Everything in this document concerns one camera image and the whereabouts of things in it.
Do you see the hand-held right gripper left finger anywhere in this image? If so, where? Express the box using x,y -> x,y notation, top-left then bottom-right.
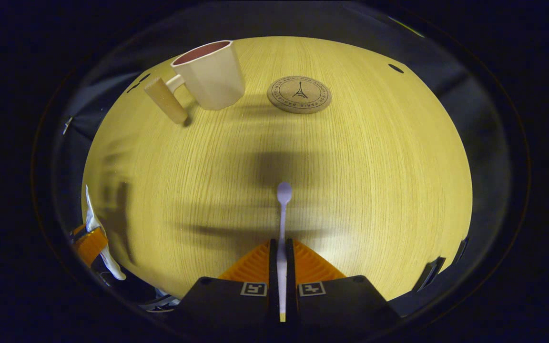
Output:
174,239 -> 280,329

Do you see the cream cup with wooden handle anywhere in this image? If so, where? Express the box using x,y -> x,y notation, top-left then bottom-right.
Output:
143,40 -> 246,126

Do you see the round cork coaster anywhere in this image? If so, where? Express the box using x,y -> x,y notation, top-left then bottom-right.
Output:
267,76 -> 332,115

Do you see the white toothpaste tube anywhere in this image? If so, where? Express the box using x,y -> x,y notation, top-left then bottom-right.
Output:
84,185 -> 127,282

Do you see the pale pink toothbrush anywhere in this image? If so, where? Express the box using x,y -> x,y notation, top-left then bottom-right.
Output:
276,182 -> 293,323

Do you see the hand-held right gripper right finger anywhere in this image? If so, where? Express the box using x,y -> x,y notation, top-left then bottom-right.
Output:
286,239 -> 401,329

